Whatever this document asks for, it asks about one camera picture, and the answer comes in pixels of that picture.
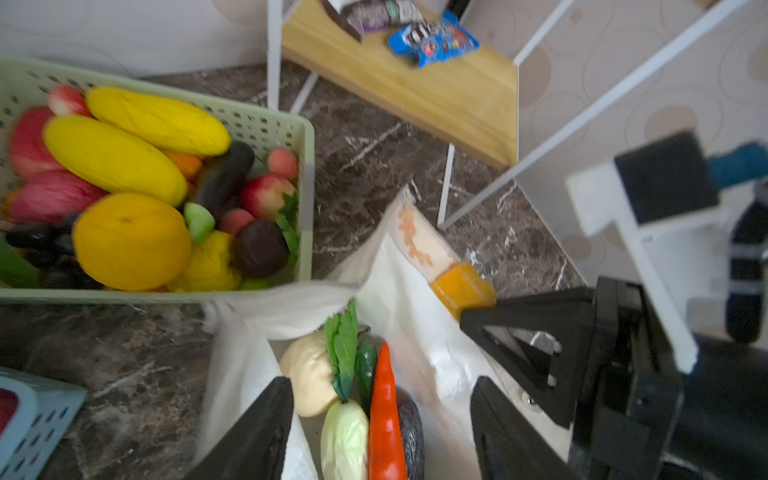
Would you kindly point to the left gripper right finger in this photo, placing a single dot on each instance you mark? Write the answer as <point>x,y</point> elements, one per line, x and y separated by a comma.
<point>508,447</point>

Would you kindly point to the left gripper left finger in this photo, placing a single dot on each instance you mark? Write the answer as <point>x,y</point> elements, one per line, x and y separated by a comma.
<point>255,447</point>

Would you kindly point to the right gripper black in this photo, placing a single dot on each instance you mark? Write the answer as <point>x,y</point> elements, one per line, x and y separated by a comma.
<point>597,360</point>

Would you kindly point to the white radish with leaves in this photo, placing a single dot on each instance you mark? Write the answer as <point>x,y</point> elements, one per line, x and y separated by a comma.
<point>344,435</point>

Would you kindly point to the red chili pepper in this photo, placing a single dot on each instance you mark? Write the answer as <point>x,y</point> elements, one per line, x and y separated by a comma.
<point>386,453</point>

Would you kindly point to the green cucumber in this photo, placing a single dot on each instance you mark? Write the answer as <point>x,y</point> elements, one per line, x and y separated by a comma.
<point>365,369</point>

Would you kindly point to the white grocery bag yellow handles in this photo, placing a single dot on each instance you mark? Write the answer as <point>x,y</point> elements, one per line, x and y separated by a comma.
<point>389,277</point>

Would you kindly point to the blue plastic vegetable basket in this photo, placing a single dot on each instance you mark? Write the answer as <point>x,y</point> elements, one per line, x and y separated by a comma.
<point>44,411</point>

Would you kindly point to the black grapes bunch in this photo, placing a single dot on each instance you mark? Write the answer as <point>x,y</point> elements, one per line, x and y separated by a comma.
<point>50,249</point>

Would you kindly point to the yellow lemon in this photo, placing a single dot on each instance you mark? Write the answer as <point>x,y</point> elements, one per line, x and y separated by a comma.
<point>211,267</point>

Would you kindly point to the dark brown passion fruit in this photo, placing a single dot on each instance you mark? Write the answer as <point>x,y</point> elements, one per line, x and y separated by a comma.
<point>260,249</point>

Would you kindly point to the wrinkled yellow orange fruit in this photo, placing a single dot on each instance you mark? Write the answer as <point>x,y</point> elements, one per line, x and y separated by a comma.
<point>132,242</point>

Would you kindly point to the red apple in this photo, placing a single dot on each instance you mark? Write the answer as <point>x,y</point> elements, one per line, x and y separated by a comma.
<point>264,196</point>

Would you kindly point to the dark eggplant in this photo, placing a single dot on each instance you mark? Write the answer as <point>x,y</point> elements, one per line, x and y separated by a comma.
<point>218,183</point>

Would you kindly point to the small red peach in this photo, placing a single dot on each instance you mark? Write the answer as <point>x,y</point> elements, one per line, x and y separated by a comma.
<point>283,163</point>

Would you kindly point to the yellow mango front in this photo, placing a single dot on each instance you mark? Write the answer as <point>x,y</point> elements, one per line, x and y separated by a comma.
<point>112,159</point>

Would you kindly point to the yellow mango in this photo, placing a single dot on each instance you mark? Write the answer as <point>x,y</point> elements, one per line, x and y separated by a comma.
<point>165,123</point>
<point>112,159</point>

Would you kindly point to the pink dragon fruit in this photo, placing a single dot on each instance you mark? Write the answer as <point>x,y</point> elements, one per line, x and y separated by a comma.
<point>49,192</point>

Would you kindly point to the yellow mango back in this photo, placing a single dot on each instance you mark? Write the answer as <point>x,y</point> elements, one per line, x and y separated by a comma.
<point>165,123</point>

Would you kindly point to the blue oreo packet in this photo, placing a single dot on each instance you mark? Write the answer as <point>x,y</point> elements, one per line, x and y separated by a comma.
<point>430,42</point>

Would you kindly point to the dark chocolate bar packet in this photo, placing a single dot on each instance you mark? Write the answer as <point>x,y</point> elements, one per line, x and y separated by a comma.
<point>360,18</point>

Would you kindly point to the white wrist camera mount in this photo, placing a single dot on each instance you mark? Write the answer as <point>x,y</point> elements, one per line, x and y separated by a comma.
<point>694,226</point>

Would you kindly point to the wooden shelf white frame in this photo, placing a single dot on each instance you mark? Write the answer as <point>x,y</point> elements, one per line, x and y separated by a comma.
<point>472,103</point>

